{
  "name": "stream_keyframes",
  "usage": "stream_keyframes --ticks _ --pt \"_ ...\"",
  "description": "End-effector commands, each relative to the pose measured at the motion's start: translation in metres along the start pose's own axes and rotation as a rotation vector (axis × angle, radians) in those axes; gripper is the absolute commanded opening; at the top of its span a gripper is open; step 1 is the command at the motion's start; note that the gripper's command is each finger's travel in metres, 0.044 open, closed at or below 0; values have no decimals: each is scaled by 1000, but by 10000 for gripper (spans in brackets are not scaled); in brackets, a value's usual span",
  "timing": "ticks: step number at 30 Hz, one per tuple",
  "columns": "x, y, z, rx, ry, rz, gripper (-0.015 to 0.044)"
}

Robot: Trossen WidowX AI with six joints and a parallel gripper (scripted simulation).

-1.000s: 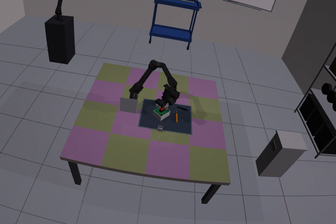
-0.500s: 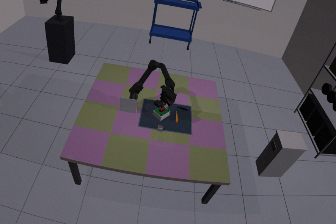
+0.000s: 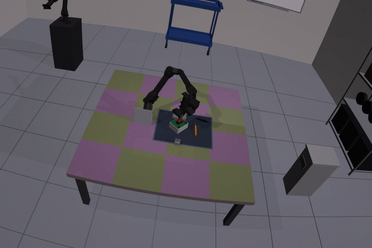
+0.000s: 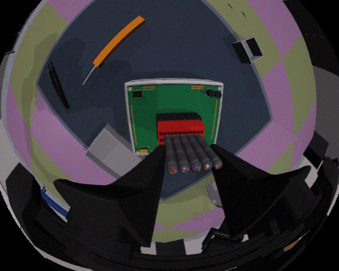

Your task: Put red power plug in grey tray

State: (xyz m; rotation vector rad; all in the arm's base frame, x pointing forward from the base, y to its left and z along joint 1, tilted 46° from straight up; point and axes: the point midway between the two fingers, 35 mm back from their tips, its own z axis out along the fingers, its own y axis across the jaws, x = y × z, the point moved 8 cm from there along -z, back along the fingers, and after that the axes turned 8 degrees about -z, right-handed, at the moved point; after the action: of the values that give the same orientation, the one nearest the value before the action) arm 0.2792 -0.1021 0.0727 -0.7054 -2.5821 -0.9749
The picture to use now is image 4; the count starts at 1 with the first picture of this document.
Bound red power plug with black cables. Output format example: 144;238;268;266
158;120;223;174

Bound green circuit board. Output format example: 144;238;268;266
128;84;222;155

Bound dark blue work mat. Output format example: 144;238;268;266
36;0;273;155

